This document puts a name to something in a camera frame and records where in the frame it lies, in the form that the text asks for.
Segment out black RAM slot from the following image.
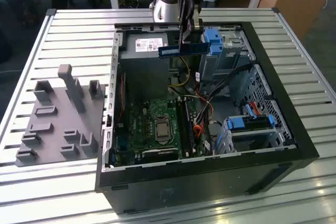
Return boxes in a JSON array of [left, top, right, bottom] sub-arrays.
[[175, 97, 184, 158]]

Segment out blue disk carrier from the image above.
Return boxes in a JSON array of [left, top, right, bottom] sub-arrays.
[[225, 113, 276, 131], [203, 28, 224, 55]]

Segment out grey metal disk bay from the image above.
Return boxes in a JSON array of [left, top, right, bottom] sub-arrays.
[[198, 28, 257, 83]]

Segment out grey power supply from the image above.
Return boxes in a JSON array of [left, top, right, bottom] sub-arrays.
[[119, 33, 171, 99]]

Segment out perforated metal disk bay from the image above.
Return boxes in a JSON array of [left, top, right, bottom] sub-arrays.
[[223, 63, 299, 154]]

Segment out green motherboard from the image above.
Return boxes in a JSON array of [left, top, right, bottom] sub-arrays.
[[111, 97, 208, 168]]

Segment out round dark case speaker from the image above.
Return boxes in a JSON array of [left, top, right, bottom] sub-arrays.
[[208, 119, 224, 137]]

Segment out silver CPU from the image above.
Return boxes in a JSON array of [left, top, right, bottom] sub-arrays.
[[156, 122, 171, 137]]

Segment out metal CPU socket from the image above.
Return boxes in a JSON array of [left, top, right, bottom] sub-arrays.
[[153, 115, 174, 145]]

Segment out black graphics card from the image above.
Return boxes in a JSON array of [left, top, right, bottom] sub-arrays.
[[141, 147, 180, 162]]

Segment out black PC case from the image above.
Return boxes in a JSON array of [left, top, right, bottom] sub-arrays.
[[94, 20, 320, 216]]

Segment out grey parts rack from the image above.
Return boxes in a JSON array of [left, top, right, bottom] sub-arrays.
[[15, 63, 109, 167]]

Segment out yellow black wires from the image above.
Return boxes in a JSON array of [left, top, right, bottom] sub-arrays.
[[167, 57, 191, 90]]

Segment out thick black cable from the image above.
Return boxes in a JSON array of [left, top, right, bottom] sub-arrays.
[[206, 62, 257, 103]]

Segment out thin grey wire bundle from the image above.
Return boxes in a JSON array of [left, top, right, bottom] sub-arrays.
[[181, 93, 211, 103]]

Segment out blue SATA cable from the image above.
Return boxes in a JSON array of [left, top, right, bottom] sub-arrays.
[[245, 104, 257, 119]]

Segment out orange SATA cable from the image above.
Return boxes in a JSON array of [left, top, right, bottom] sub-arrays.
[[248, 101, 265, 116]]

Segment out red yellow orange wires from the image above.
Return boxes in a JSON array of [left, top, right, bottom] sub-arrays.
[[193, 100, 215, 140]]

